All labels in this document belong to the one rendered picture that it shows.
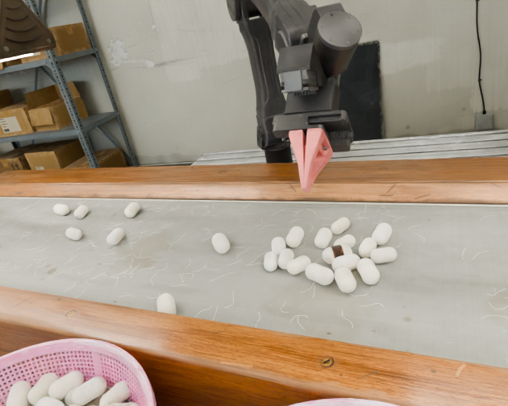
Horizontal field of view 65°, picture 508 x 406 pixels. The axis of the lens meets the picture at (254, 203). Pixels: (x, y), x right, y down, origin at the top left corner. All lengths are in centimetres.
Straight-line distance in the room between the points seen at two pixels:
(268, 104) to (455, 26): 172
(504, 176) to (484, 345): 30
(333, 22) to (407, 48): 191
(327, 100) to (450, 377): 35
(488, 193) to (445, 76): 190
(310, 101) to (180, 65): 226
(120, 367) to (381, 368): 24
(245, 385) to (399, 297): 19
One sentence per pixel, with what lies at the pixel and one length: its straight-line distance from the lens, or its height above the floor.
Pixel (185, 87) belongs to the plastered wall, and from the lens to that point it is 280.
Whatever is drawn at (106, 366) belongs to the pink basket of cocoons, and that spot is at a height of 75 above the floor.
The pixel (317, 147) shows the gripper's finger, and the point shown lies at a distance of 53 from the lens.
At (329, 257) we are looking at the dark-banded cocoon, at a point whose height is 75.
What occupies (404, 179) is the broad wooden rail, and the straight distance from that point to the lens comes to 65.
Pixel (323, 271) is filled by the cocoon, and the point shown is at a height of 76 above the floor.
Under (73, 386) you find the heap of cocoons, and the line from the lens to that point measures 48.
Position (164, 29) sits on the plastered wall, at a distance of 280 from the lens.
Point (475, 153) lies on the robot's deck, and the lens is 99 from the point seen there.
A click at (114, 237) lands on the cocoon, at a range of 68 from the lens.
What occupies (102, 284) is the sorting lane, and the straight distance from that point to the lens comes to 60.
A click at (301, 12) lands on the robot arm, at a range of 67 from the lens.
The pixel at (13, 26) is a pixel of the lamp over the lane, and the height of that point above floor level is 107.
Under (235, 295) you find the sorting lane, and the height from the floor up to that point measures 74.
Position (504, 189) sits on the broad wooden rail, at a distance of 64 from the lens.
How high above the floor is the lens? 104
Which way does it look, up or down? 26 degrees down
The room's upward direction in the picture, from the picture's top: 12 degrees counter-clockwise
